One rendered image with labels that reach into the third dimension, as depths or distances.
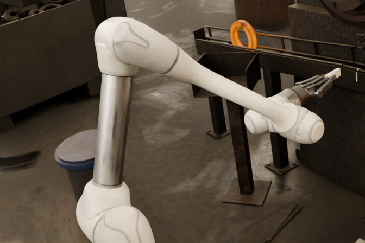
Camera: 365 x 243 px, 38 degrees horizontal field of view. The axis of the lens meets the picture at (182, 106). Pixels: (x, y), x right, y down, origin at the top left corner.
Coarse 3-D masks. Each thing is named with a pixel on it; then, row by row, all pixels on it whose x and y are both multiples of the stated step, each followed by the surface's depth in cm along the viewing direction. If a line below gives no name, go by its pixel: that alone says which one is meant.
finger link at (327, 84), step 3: (327, 81) 191; (330, 81) 191; (324, 84) 190; (327, 84) 189; (330, 84) 191; (321, 87) 188; (324, 87) 188; (327, 87) 190; (318, 90) 187; (321, 90) 187; (324, 90) 189; (327, 90) 190; (318, 93) 186; (321, 96) 187
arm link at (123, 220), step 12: (108, 216) 158; (120, 216) 157; (132, 216) 156; (144, 216) 162; (96, 228) 165; (108, 228) 155; (120, 228) 154; (132, 228) 155; (144, 228) 157; (96, 240) 164; (108, 240) 155; (120, 240) 154; (132, 240) 154; (144, 240) 156
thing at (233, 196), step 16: (208, 64) 249; (224, 64) 246; (240, 64) 242; (256, 64) 234; (240, 80) 241; (256, 80) 235; (208, 96) 234; (240, 112) 240; (240, 128) 244; (240, 144) 248; (240, 160) 252; (240, 176) 257; (240, 192) 262; (256, 192) 261
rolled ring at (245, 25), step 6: (234, 24) 266; (240, 24) 261; (246, 24) 259; (234, 30) 268; (246, 30) 259; (252, 30) 258; (234, 36) 271; (252, 36) 258; (234, 42) 272; (240, 42) 272; (252, 42) 259
